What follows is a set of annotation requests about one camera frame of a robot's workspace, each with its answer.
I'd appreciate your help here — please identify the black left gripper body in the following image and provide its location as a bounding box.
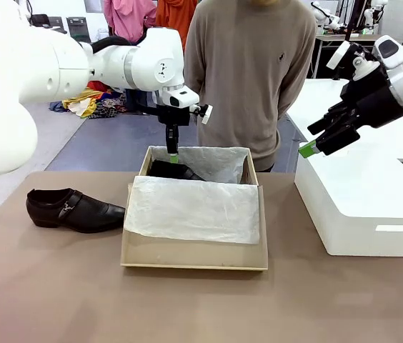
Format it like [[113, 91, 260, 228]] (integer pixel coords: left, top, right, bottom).
[[157, 103, 191, 126]]

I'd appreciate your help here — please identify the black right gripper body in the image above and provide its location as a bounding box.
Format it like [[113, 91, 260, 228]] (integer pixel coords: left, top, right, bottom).
[[340, 65, 403, 129]]

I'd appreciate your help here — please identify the black leather buckle shoe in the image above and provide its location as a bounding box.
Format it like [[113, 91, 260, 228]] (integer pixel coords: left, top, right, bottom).
[[149, 159, 207, 182], [25, 189, 126, 234]]

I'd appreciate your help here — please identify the white tissue paper sheet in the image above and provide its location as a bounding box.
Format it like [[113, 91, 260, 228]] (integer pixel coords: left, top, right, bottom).
[[124, 145, 261, 246]]

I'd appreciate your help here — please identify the brown cardboard shoe box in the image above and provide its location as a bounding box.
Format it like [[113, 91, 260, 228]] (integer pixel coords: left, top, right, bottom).
[[120, 145, 269, 273]]

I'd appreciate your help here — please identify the white plastic storage box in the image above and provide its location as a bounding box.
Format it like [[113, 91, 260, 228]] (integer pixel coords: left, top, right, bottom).
[[294, 141, 403, 257]]

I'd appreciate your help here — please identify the black tripod pole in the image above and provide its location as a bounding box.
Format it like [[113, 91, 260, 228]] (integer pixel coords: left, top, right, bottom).
[[332, 0, 364, 81]]

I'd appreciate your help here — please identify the colourful pile of clothes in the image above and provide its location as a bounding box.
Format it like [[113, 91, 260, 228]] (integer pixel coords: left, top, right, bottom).
[[49, 80, 129, 119]]

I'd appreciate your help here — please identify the person in tan sweater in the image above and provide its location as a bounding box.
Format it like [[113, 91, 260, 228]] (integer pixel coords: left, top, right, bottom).
[[183, 0, 317, 173]]

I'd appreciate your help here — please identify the person in orange top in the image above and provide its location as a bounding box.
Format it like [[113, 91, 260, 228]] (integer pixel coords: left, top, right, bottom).
[[154, 0, 199, 51]]

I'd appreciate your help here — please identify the person in pink top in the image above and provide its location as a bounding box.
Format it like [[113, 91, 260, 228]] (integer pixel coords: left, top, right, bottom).
[[103, 0, 158, 115]]

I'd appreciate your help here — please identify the black equipment case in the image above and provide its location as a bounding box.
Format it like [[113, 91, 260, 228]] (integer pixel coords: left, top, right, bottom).
[[68, 17, 92, 41]]

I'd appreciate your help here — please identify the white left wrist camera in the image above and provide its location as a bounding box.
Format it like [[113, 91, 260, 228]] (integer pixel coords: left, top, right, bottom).
[[189, 104, 214, 126]]

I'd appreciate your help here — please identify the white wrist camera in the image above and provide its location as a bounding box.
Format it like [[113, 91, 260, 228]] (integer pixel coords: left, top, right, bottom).
[[326, 40, 381, 81], [189, 104, 214, 126]]

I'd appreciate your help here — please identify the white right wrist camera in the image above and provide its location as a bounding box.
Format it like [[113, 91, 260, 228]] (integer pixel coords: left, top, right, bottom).
[[326, 40, 381, 81]]

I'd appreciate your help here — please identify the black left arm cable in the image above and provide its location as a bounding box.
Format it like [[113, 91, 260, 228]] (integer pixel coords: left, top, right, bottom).
[[90, 35, 133, 55]]

